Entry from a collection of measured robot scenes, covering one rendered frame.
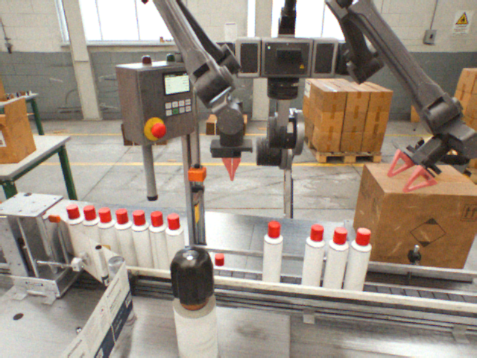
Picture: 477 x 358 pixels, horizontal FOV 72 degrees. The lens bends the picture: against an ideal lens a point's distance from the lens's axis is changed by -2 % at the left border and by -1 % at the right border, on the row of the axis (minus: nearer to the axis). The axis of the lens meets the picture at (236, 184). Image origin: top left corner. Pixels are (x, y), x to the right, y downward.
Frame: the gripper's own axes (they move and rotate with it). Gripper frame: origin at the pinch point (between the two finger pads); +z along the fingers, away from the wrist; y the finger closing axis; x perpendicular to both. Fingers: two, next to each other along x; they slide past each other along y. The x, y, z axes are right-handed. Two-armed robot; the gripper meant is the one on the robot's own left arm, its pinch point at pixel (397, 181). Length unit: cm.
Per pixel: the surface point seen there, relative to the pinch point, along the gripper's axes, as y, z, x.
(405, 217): -3.4, 6.4, 14.0
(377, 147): -312, -7, 170
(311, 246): 11.3, 26.3, -11.0
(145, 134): 2, 31, -61
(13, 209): 10, 66, -76
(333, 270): 13.1, 27.3, -1.9
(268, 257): 9.9, 36.7, -16.3
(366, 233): 12.4, 14.2, -3.6
